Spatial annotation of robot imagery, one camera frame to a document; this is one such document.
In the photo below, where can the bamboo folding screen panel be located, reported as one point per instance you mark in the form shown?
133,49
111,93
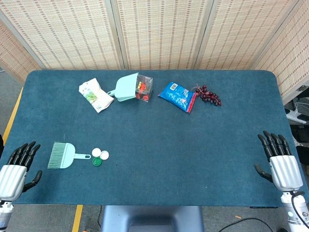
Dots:
12,55
241,33
161,33
65,33
289,53

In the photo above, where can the teal felt table mat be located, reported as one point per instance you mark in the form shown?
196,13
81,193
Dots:
157,145

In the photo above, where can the mint green dustpan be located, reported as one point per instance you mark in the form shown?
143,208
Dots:
125,87

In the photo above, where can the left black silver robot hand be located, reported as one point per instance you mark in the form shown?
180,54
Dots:
12,176

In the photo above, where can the white green printed packet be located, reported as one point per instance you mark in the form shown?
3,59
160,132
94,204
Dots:
95,95

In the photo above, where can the clear box with red items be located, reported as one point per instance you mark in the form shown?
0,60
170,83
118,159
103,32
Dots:
146,88

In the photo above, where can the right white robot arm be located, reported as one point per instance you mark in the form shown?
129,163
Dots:
295,215

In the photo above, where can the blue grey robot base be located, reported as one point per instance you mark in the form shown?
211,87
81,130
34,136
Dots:
152,218

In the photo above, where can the dark red grape bunch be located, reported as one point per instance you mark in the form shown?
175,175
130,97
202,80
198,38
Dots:
208,95

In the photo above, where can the black equipment box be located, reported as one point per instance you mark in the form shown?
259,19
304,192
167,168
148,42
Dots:
300,133

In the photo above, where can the green bottle cap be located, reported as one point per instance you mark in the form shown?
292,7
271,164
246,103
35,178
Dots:
97,161

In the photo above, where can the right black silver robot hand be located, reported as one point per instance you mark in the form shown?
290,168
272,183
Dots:
285,171

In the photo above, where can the white bottle cap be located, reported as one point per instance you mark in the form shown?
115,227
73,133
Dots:
96,152
104,155

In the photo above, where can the blue snack bag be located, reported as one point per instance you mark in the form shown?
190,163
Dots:
177,96

